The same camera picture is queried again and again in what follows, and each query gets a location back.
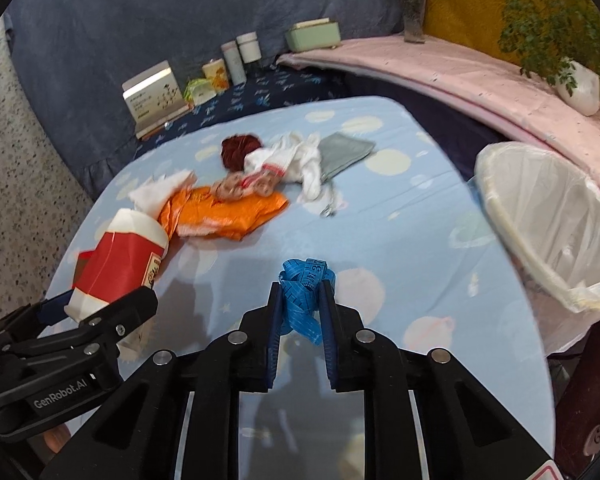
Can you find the green leafy plant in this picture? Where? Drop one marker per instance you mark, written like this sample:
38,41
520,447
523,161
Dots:
540,25

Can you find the dark red scrunchie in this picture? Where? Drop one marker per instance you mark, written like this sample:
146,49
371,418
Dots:
237,150

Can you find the green tissue box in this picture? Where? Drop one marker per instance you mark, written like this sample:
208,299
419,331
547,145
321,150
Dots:
314,36

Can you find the mustard yellow cloth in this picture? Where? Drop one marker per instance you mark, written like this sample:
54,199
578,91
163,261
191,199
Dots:
472,15

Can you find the pink patterned snack wrapper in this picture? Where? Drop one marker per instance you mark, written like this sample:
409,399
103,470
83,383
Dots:
240,185

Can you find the cream trash bin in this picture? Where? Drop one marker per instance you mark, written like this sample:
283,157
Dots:
517,240

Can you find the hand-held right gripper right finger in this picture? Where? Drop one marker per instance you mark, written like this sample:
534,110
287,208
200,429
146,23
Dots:
328,325

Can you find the small orange-print box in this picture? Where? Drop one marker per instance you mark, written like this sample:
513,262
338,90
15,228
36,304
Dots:
216,77

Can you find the grey-blue fabric backdrop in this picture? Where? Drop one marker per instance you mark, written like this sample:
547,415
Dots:
130,20

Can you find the orange plastic wrapper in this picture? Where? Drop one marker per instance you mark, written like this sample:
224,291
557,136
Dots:
230,215

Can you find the small green pack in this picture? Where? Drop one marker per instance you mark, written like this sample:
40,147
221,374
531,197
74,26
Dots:
200,92

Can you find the dark purple cloth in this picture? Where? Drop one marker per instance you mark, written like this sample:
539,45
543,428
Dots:
430,120

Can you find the pink cloth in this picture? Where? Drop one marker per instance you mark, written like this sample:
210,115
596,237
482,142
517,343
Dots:
430,67

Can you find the red and white paper cup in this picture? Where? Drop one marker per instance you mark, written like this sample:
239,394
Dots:
117,260

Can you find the white open gift box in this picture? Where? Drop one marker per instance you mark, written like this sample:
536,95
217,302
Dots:
155,97

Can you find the white ceramic plant pot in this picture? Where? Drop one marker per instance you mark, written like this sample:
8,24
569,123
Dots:
580,90

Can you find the glass vase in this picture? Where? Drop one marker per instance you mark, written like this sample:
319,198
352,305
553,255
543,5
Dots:
414,22

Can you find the light blue planet-print cloth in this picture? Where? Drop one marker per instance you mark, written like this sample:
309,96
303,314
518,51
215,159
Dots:
380,240

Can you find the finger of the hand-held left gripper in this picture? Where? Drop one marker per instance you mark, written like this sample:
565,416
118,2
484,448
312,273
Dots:
125,317
25,322

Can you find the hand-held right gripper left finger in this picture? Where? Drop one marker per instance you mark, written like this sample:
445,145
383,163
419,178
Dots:
275,320

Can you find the white tissue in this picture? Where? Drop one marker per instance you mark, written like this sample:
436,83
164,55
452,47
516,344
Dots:
155,190

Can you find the navy floral cloth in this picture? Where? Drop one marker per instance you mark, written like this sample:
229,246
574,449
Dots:
260,95

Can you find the white lined waste bin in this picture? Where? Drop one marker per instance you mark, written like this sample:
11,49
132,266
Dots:
560,200

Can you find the white cylindrical jar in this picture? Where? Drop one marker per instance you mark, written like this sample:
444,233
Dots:
248,49

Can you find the white tube bottle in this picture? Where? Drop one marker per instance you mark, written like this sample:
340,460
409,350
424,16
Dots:
234,65

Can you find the white wrapper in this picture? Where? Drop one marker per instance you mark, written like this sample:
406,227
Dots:
290,160

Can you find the blue measuring tape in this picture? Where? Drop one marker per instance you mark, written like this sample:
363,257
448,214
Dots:
302,290

